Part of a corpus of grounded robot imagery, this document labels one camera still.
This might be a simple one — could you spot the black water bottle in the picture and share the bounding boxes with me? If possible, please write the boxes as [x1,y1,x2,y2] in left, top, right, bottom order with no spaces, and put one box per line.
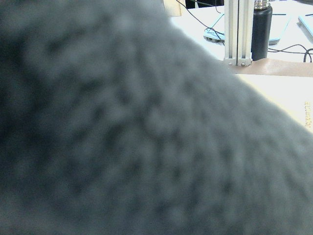
[251,0,272,61]

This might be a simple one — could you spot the blue teach pendant tablet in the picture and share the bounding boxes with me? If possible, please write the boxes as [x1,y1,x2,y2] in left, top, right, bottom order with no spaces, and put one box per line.
[203,13,291,46]

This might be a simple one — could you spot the grey microfibre cloth pink underside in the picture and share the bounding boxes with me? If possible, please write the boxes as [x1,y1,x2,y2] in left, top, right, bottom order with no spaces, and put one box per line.
[0,0,313,235]

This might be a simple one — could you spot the aluminium frame post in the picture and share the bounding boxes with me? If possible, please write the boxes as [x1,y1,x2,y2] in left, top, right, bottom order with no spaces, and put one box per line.
[224,0,254,67]

